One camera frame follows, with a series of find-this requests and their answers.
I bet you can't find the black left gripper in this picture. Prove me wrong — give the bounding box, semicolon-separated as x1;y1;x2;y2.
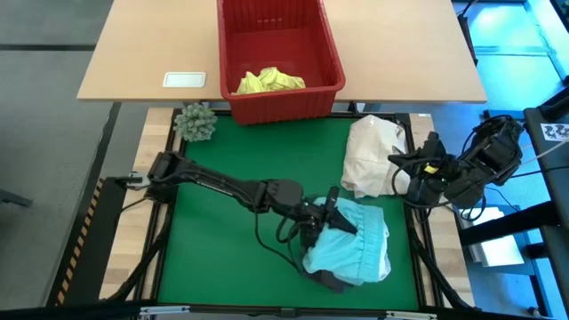
293;185;359;249

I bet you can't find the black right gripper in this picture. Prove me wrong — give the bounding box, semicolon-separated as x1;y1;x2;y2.
387;131;459;207

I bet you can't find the pale teal white garment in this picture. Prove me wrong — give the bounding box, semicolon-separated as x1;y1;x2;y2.
301;195;393;286

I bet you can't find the dark grey garment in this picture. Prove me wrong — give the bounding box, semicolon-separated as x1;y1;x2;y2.
306;267;357;294

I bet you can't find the yellow garment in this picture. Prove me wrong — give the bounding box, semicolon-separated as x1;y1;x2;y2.
231;66;308;96

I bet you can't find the red plastic laundry bin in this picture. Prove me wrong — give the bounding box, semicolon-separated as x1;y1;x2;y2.
216;0;348;126

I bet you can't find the cream white garment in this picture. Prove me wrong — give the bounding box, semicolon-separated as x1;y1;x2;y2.
341;114;413;199

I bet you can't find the green table mat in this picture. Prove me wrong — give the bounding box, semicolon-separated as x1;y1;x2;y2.
157;116;421;312

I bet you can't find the white box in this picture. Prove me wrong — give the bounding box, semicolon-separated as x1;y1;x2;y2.
457;206;526;268

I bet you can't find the black metal beam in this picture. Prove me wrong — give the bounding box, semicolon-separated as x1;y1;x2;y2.
457;200;562;247

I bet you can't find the black desk foot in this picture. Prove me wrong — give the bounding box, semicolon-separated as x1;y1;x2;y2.
456;0;480;68

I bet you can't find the white marker tag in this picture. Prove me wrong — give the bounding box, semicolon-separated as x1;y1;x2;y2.
540;123;569;143

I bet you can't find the black side table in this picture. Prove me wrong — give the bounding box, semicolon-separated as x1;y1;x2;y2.
523;86;569;320

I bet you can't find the pale green spiky plant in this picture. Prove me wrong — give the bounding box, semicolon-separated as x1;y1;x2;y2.
172;102;220;144

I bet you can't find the white rectangular label plate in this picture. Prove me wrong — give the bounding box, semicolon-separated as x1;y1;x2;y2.
162;70;208;89

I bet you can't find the black hazard striped platform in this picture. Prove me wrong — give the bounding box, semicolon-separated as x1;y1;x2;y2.
46;177;130;308

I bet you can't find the light wooden desk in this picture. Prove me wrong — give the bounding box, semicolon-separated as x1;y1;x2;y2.
76;0;489;105

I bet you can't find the grey chair base leg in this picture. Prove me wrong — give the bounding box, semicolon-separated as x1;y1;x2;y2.
0;188;35;208

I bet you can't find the black camera cable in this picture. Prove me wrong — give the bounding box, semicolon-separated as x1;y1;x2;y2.
389;157;445;210

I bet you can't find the silver metal bracket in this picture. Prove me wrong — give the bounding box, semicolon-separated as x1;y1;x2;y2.
140;305;191;317
385;310;439;320

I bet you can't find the black aluminium table frame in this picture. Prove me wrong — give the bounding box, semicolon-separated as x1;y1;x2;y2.
0;106;476;320

